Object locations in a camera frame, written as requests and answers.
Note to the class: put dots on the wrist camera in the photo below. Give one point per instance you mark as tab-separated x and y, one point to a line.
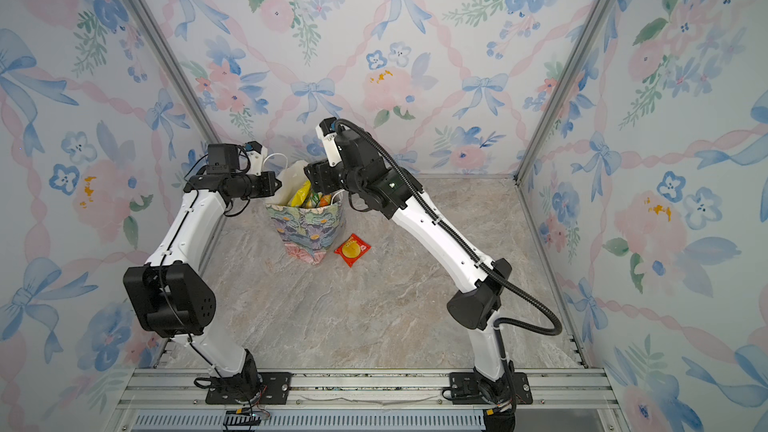
232	159
345	147

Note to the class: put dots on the front aluminium base frame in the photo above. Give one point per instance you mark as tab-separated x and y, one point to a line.
370	400

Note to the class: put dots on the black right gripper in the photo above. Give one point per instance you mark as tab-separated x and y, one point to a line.
320	178

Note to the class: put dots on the right corner aluminium post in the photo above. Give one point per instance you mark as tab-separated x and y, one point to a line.
572	68

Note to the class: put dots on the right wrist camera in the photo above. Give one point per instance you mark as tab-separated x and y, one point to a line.
345	147

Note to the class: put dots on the corner aluminium post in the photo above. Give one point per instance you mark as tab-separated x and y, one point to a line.
572	68
171	67

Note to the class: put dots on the orange snack packet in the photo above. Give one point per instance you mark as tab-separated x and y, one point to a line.
325	201

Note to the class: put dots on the small red snack packet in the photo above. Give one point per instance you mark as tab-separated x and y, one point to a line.
352	249

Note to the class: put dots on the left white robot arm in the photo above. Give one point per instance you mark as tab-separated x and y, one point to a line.
171	299

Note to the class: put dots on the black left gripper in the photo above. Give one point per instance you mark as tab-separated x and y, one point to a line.
268	179

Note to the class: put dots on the floral paper gift bag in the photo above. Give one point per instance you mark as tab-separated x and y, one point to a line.
306	233

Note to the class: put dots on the back aluminium floor rail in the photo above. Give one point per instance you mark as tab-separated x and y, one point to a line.
423	176

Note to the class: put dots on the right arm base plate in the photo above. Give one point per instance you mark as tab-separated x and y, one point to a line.
471	388

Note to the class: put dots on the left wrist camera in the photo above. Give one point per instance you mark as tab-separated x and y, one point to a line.
232	159

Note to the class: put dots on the yellow snack packet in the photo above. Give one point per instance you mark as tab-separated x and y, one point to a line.
301	195

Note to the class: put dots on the left corner aluminium post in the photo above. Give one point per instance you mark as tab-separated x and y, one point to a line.
171	67

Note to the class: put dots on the green Fox's candy bag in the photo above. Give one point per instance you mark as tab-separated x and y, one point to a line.
313	199

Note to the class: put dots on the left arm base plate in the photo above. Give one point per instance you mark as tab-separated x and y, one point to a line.
267	388

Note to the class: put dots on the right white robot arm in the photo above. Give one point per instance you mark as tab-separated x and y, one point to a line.
475	306

